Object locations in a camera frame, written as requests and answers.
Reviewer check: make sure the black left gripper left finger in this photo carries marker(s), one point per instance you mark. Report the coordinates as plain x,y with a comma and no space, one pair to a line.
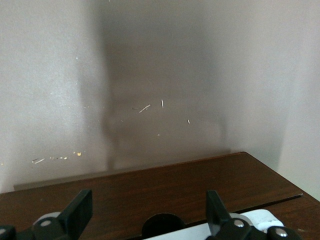
75,215

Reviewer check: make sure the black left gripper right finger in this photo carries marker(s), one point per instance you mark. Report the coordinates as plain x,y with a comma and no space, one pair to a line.
217,217

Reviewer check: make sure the dark brown wooden cabinet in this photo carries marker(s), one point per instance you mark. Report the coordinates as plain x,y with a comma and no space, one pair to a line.
150,190

